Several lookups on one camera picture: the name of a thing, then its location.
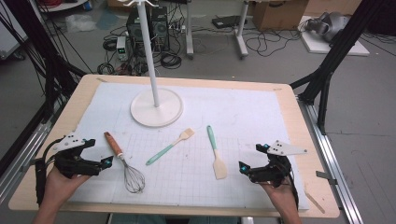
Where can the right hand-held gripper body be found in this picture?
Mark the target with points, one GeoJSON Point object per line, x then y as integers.
{"type": "Point", "coordinates": [275, 172]}

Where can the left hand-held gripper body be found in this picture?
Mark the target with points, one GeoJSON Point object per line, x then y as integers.
{"type": "Point", "coordinates": [70, 161]}

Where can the white hook stand rack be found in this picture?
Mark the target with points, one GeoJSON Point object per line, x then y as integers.
{"type": "Point", "coordinates": [155, 112]}

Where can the person's right hand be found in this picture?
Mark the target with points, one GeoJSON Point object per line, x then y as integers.
{"type": "Point", "coordinates": [283, 196]}

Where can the person's left hand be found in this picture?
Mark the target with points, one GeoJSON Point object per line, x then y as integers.
{"type": "Point", "coordinates": [60, 186]}

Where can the thin wooden stick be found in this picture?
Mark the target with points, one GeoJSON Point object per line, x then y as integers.
{"type": "Point", "coordinates": [315, 202]}

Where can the white grid mat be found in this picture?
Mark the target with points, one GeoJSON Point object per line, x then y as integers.
{"type": "Point", "coordinates": [233, 109]}

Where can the small bench power supply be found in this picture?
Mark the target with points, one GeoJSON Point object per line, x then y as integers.
{"type": "Point", "coordinates": [122, 48]}

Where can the white floor board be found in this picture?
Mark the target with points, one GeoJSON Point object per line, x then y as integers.
{"type": "Point", "coordinates": [317, 46]}

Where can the white desk leg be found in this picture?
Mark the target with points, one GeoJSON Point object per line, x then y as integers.
{"type": "Point", "coordinates": [189, 31]}
{"type": "Point", "coordinates": [241, 34]}

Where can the clear plastic sheet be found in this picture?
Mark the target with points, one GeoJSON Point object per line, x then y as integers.
{"type": "Point", "coordinates": [80, 23]}

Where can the flat black device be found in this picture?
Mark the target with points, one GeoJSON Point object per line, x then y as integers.
{"type": "Point", "coordinates": [227, 21]}

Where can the cardboard box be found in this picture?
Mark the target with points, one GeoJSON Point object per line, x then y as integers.
{"type": "Point", "coordinates": [280, 15]}

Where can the grey headset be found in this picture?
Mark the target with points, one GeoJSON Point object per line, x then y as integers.
{"type": "Point", "coordinates": [331, 25]}

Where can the white power strip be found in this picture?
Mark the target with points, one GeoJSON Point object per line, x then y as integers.
{"type": "Point", "coordinates": [177, 29]}

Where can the aluminium rail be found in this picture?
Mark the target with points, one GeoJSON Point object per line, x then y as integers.
{"type": "Point", "coordinates": [333, 168]}
{"type": "Point", "coordinates": [18, 165]}

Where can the black frame post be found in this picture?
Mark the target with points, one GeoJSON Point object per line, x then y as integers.
{"type": "Point", "coordinates": [40, 46]}
{"type": "Point", "coordinates": [339, 49]}

